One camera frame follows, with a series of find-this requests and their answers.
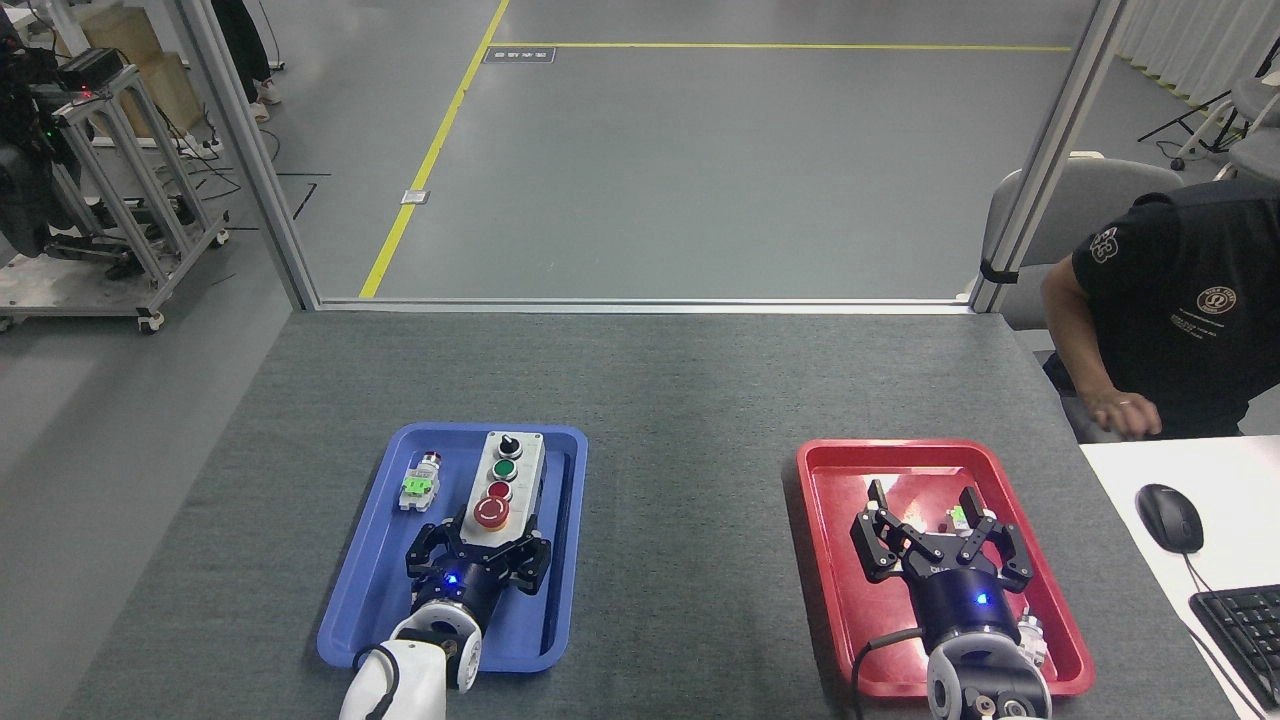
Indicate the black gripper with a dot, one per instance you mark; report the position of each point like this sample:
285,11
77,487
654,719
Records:
470,585
960,605

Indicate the grey control box with buttons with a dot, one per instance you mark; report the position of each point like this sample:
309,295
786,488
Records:
520,470

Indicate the black computer mouse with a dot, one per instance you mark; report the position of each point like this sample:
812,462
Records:
1170,515

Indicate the person's right forearm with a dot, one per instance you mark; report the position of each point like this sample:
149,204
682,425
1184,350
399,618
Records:
1072,345

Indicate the push button with green block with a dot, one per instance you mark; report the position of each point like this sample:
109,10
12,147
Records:
420,485

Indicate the cardboard box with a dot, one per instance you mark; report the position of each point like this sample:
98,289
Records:
165,90

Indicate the person's right hand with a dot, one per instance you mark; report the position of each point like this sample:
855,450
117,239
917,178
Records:
1125,415

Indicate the red plastic tray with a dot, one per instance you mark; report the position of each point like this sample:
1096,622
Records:
860,620

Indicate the blue plastic tray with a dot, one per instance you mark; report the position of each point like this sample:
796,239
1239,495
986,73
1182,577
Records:
375,600

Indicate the white desk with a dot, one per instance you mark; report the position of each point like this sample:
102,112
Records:
1240,480

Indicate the black keyboard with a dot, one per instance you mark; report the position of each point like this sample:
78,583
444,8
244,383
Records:
1245,630

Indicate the person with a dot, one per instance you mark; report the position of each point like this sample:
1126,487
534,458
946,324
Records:
1190,320

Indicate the grey office chair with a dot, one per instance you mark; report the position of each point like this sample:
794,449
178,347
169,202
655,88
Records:
1080,210

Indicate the silver floor socket plate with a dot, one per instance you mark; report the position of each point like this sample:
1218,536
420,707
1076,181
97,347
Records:
415,197

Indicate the dark floor label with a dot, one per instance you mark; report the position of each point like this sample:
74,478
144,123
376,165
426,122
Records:
519,55

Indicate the black tripod stand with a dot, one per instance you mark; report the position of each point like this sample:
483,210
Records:
1195,110

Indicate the grey chair on castors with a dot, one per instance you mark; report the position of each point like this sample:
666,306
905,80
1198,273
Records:
1255,130

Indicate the standing person's legs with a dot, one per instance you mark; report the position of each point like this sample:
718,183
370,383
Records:
245,50

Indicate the white curtain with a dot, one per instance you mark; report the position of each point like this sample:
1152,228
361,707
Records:
1200,40

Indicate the black machine on cart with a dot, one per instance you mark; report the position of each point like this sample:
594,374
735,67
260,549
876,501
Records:
25,190

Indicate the green topped push button switch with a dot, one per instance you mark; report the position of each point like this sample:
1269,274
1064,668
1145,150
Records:
958,517

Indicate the silver white push button switch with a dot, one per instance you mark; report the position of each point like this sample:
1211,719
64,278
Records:
1032,640

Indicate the aluminium frame cart on wheels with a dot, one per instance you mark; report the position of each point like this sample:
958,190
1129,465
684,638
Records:
130,190

